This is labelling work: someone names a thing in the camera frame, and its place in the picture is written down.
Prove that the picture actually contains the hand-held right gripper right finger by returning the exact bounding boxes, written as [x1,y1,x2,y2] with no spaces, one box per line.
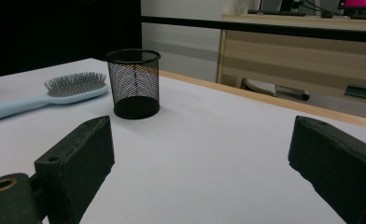
[288,115,366,224]

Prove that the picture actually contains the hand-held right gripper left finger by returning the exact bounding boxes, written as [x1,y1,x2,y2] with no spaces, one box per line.
[34,115,116,224]

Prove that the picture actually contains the black mesh pen holder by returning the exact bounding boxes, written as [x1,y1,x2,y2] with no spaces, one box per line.
[105,49,162,120]

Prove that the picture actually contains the light blue hairbrush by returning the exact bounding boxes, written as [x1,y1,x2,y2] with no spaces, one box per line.
[0,72,110,124]

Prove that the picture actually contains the dark rectangular desk plate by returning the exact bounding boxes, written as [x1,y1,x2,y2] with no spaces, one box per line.
[344,83,366,102]

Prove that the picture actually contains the wooden desk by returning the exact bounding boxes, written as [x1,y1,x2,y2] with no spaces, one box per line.
[217,12,366,94]

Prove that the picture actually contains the black curtain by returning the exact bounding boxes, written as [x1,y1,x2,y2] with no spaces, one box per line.
[0,0,142,80]

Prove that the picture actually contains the white cabinet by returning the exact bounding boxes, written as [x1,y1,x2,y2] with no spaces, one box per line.
[140,0,224,83]

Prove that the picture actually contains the monitor with pink screen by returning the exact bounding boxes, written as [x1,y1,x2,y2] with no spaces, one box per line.
[338,0,366,9]

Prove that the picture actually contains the dark keyboard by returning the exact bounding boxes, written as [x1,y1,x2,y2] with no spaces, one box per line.
[247,8,306,17]

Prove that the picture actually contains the black horizontal frame bar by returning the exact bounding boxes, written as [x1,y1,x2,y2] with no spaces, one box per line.
[140,15,366,44]

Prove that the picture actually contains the black desk cables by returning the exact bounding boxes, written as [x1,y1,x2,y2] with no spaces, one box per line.
[296,0,339,19]

